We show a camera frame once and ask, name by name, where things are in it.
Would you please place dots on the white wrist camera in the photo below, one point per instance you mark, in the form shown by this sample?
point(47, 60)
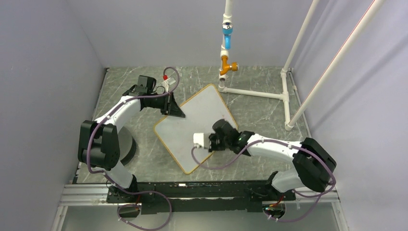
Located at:
point(167, 82)
point(201, 140)

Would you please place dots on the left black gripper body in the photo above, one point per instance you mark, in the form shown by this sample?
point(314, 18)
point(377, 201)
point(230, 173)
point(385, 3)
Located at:
point(160, 102)

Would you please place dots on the yellow framed whiteboard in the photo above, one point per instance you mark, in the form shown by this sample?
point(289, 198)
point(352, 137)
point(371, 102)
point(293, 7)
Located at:
point(201, 111)

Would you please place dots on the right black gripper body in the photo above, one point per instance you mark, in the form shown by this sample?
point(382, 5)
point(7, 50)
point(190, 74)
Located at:
point(216, 144)

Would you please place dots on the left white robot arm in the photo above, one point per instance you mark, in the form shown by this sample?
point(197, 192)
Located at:
point(99, 147)

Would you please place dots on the blue pipe valve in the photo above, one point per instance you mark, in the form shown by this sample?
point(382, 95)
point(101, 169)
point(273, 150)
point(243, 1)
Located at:
point(227, 29)

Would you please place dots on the aluminium frame rail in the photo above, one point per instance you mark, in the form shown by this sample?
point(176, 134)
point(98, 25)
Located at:
point(99, 194)

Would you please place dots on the orange faucet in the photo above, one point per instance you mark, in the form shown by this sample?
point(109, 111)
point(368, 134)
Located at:
point(226, 67)

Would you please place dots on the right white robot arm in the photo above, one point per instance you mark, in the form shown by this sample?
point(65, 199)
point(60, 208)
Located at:
point(310, 164)

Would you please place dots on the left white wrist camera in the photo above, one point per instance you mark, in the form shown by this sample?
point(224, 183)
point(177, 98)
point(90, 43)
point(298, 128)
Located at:
point(167, 82)

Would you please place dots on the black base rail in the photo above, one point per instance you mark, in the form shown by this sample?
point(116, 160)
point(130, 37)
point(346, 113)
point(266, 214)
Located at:
point(250, 187)

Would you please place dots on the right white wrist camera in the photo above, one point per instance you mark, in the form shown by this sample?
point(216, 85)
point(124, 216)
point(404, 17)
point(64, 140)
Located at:
point(201, 140)

